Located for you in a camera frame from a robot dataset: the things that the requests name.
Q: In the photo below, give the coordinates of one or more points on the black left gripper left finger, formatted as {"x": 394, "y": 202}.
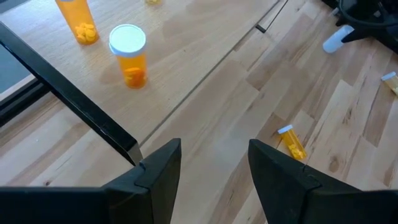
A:
{"x": 140, "y": 202}

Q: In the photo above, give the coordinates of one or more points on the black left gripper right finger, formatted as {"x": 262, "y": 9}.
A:
{"x": 298, "y": 199}

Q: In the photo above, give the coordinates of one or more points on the amber bottle with yellow pills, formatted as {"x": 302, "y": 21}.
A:
{"x": 293, "y": 143}

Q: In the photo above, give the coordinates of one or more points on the orange pill bottle white cap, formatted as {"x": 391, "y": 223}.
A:
{"x": 77, "y": 20}
{"x": 129, "y": 59}

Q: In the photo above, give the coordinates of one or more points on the white plastic bottle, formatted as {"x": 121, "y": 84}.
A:
{"x": 335, "y": 40}

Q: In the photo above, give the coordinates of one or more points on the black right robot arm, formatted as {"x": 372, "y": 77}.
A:
{"x": 367, "y": 34}

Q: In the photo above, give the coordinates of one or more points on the wooden shelf with black frame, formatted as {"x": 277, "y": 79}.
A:
{"x": 186, "y": 46}

